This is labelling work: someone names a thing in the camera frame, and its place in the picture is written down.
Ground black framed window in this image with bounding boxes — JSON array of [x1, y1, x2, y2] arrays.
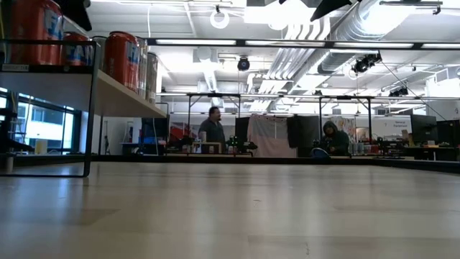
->
[[0, 86, 82, 156]]

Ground pale yellow container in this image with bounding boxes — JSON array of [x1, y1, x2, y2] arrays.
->
[[34, 139, 49, 155]]

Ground white slim beverage can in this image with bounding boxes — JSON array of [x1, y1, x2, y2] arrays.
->
[[146, 52, 160, 104], [136, 35, 149, 98], [91, 35, 108, 71]]

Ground white shelf label sticker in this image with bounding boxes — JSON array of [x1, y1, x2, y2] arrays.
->
[[1, 63, 29, 72]]

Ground white cylinder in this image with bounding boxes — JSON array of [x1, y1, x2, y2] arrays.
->
[[2, 153, 15, 173]]

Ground background robot green lights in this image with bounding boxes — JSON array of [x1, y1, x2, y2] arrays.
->
[[226, 135, 259, 156]]

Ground red beverage can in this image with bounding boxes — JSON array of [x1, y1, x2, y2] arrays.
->
[[6, 0, 65, 66], [63, 32, 96, 67], [103, 31, 140, 93]]

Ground silver ventilation duct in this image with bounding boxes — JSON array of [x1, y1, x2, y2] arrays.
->
[[318, 0, 414, 75]]

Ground pale pink cloth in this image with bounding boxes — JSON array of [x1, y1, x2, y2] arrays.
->
[[247, 114, 298, 158]]

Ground black monitor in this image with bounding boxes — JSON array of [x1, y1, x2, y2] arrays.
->
[[436, 119, 460, 147], [235, 117, 251, 140], [410, 114, 438, 145]]

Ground black ceiling track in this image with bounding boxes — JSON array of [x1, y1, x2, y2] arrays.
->
[[379, 0, 443, 16]]

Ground wooden shelf black metal frame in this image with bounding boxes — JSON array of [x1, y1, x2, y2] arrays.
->
[[0, 39, 169, 178]]

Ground blue round object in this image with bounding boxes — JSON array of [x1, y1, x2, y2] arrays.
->
[[310, 147, 331, 160]]

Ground white wall sign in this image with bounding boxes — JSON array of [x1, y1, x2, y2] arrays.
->
[[373, 117, 413, 140]]

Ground black ceiling camera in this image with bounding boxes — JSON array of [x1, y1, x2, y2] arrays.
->
[[387, 86, 410, 98], [351, 53, 383, 76]]

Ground black dome camera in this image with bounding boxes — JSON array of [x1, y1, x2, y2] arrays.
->
[[236, 56, 252, 72]]

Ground black metal station frame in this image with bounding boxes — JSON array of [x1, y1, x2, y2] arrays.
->
[[318, 95, 373, 145], [186, 92, 252, 156]]

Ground person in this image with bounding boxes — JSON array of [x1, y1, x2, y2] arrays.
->
[[197, 106, 227, 155], [319, 120, 351, 157]]

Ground white hanging ring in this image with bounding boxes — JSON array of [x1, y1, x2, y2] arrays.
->
[[209, 7, 231, 30]]

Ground black cloth panel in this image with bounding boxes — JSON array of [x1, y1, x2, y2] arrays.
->
[[286, 114, 323, 158]]

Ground black overhead beam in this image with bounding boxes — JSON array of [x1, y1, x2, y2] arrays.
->
[[145, 37, 460, 51]]

